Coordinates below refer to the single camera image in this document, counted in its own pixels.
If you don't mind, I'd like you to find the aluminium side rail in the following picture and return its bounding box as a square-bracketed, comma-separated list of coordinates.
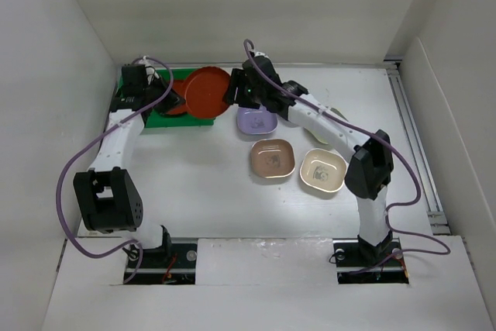
[384, 59, 452, 236]

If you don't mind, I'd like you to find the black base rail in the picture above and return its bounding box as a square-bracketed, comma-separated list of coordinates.
[329, 238, 409, 284]
[123, 240, 198, 285]

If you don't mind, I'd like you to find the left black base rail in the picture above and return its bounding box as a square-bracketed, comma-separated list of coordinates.
[123, 240, 198, 285]

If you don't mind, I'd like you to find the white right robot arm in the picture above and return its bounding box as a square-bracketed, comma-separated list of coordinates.
[223, 55, 394, 264]

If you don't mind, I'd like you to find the green plastic bin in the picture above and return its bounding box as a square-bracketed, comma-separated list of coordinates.
[109, 66, 214, 129]

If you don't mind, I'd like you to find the green square panda dish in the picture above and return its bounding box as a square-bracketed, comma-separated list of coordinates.
[309, 108, 348, 147]

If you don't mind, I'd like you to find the purple square panda dish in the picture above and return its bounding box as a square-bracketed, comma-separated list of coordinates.
[284, 119, 299, 128]
[236, 106, 278, 135]

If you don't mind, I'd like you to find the brown square panda dish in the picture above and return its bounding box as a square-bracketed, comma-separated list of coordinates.
[250, 139, 295, 179]

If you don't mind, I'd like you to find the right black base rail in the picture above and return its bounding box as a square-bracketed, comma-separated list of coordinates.
[329, 238, 409, 284]

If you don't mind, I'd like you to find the red scalloped round plate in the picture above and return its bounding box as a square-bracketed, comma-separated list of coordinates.
[184, 67, 230, 119]

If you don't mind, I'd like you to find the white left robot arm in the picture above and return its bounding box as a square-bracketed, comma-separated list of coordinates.
[73, 58, 185, 267]

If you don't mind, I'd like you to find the cream square panda dish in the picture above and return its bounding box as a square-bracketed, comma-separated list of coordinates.
[299, 148, 347, 193]

